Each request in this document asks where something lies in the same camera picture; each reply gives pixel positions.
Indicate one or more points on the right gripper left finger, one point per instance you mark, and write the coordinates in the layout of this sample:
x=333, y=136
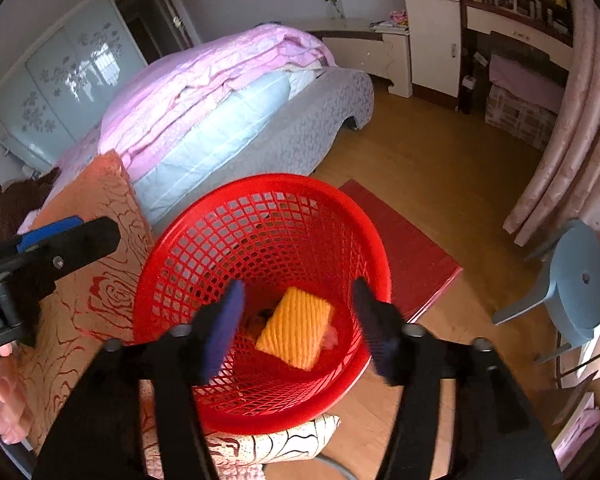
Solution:
x=97, y=433

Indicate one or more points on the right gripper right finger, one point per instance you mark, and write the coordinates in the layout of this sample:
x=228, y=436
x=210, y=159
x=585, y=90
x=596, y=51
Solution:
x=496, y=434

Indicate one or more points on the yellow foam fruit net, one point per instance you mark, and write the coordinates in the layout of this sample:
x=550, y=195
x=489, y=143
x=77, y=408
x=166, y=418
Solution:
x=295, y=332

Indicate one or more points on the person left hand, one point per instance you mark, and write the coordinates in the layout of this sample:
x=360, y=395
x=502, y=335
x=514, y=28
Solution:
x=16, y=418

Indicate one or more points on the brown plush teddy bear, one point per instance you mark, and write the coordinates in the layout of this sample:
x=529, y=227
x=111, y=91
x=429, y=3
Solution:
x=22, y=197

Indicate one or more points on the orange rose pattern blanket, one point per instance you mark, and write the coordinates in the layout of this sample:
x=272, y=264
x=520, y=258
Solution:
x=95, y=304

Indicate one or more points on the blue plastic stool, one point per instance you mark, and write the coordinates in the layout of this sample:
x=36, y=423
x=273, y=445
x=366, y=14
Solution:
x=568, y=285

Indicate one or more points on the pink floral bed sheet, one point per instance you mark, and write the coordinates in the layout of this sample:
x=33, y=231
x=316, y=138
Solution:
x=71, y=164

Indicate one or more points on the glass sliding door wardrobe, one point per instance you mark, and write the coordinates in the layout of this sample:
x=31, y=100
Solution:
x=62, y=86

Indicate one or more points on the red floor mat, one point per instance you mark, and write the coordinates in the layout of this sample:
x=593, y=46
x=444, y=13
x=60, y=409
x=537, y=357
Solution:
x=421, y=271

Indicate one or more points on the pink folded duvet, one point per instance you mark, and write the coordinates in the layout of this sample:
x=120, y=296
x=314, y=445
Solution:
x=154, y=110

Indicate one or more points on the red plastic mesh basket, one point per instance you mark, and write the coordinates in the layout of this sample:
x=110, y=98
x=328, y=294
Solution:
x=272, y=232

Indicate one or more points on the pink curtain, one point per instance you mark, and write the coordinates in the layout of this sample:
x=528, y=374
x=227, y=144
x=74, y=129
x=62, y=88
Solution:
x=566, y=184

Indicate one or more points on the dark wooden door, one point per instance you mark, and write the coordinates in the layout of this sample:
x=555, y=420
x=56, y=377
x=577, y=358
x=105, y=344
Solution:
x=156, y=27

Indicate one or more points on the round grey bed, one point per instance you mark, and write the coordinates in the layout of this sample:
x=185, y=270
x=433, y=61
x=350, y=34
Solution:
x=255, y=132

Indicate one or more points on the white low tv cabinet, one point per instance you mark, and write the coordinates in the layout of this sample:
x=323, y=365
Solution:
x=379, y=50

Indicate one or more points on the dark wood dressing table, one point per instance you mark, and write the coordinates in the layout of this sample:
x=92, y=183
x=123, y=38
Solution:
x=515, y=64

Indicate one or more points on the white tall cabinet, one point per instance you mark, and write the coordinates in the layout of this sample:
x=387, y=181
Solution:
x=436, y=45

